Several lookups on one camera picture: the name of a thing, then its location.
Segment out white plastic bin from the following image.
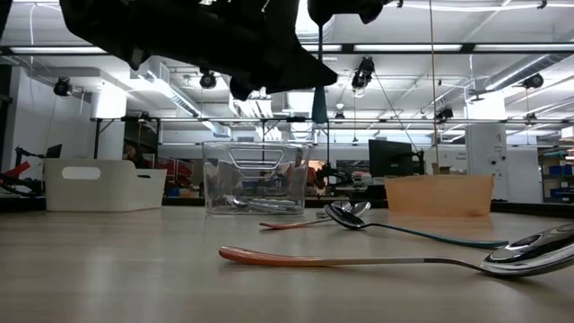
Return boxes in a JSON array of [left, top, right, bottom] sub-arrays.
[[43, 157, 168, 213]]

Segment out small dark monitor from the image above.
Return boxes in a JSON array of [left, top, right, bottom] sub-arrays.
[[43, 143, 64, 162]]

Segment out person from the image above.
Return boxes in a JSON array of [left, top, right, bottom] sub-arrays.
[[289, 147, 328, 189], [121, 139, 150, 170]]

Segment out black computer monitor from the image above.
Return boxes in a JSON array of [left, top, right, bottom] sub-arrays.
[[368, 138, 426, 179]]

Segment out clear plastic bin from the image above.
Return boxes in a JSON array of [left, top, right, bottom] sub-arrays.
[[201, 141, 311, 216]]

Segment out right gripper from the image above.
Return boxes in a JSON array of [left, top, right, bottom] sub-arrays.
[[307, 0, 387, 27]]

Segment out red storage crates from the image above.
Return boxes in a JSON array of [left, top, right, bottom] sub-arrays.
[[156, 157, 197, 192]]

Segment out orange plastic bin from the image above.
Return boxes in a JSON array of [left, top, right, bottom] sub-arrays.
[[384, 173, 495, 219]]

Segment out thin hanging cable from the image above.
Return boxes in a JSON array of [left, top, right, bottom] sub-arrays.
[[428, 0, 440, 177]]

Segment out silver ceiling duct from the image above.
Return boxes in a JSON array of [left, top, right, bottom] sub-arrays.
[[483, 53, 574, 93]]

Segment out black ceiling-hung camera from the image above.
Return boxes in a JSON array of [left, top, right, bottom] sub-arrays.
[[198, 70, 218, 90], [522, 72, 545, 90], [351, 57, 377, 98], [52, 76, 74, 98], [434, 105, 455, 123]]

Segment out black overhead crossbar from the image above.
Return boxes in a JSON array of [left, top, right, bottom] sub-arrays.
[[0, 43, 574, 57]]

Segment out black background rig frame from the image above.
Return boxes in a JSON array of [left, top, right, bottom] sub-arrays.
[[91, 114, 574, 162]]

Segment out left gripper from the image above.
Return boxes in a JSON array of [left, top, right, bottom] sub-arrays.
[[60, 0, 340, 102]]

